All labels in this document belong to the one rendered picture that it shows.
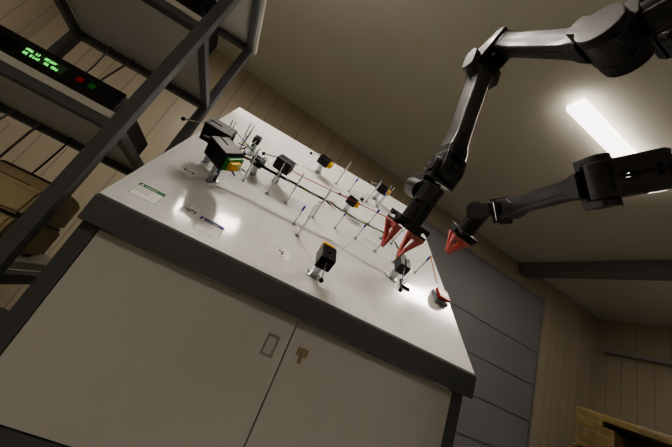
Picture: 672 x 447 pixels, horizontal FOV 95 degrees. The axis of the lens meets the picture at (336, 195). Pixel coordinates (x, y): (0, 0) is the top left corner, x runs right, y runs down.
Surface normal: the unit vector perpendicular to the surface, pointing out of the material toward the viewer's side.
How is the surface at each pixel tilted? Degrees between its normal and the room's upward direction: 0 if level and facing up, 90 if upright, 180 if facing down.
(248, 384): 90
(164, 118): 90
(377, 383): 90
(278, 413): 90
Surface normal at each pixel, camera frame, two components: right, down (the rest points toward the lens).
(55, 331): 0.36, -0.26
